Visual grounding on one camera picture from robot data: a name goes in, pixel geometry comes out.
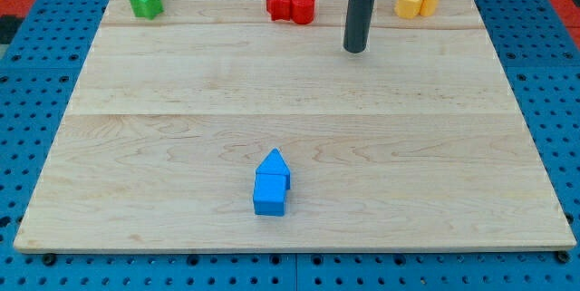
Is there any yellow hexagon block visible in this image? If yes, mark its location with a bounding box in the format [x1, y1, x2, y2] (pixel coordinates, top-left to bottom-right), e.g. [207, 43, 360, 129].
[394, 0, 423, 19]

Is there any blue triangle block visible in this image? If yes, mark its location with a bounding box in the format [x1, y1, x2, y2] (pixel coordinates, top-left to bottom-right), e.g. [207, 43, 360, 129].
[256, 149, 291, 189]

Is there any wooden board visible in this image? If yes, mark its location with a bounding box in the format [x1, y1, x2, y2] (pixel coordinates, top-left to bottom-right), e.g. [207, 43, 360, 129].
[14, 0, 576, 254]

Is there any red star block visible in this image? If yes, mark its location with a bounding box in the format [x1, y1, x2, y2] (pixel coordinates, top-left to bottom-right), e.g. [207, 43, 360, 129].
[266, 0, 292, 21]

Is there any red cylinder block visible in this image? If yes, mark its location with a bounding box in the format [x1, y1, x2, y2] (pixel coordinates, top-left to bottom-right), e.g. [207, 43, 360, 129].
[291, 0, 315, 24]

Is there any green star block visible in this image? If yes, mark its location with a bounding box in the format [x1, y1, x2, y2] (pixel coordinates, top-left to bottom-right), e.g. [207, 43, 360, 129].
[130, 0, 164, 20]

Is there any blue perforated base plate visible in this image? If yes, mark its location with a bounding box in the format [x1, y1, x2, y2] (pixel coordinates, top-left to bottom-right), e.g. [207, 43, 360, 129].
[1, 0, 579, 290]

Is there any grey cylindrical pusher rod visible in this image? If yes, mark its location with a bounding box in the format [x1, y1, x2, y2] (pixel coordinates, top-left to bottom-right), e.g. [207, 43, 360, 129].
[343, 0, 374, 53]

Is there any blue cube block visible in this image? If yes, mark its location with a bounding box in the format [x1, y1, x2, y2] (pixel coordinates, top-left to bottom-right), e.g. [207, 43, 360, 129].
[253, 174, 286, 217]

